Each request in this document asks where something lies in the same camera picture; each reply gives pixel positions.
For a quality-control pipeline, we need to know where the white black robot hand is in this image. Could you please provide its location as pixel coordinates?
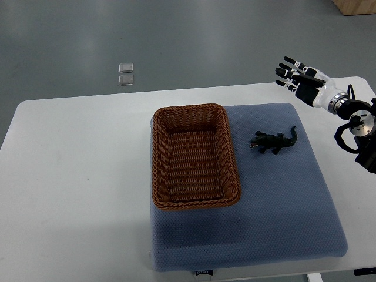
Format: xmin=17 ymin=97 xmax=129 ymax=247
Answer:
xmin=276 ymin=56 xmax=345 ymax=112

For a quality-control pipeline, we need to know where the dark toy crocodile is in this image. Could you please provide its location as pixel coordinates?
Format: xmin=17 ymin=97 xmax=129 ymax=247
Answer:
xmin=250 ymin=126 xmax=298 ymax=155

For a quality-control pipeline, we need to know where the brown wicker basket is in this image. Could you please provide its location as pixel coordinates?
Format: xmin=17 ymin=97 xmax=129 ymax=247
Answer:
xmin=151 ymin=103 xmax=241 ymax=211

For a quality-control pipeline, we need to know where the wooden box corner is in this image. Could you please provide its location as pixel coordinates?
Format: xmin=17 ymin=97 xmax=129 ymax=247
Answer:
xmin=332 ymin=0 xmax=375 ymax=16

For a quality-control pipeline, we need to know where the blue foam mat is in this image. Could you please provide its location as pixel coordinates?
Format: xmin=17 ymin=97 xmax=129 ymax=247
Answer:
xmin=151 ymin=103 xmax=348 ymax=271

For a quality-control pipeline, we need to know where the lower metal floor plate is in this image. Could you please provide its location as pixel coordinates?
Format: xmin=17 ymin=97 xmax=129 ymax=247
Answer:
xmin=117 ymin=74 xmax=134 ymax=86

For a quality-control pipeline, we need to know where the metal floor plate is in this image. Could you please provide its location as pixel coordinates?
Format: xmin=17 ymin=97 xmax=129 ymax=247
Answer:
xmin=118 ymin=62 xmax=134 ymax=73
xmin=117 ymin=74 xmax=134 ymax=86

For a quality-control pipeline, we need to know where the upper metal floor plate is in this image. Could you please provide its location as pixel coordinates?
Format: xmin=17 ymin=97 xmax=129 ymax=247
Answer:
xmin=118 ymin=62 xmax=134 ymax=73

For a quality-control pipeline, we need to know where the black table control panel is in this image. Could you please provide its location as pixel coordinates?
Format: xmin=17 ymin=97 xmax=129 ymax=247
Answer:
xmin=354 ymin=267 xmax=376 ymax=276

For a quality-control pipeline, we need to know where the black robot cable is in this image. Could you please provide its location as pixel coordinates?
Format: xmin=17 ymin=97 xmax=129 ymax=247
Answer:
xmin=334 ymin=83 xmax=361 ymax=153

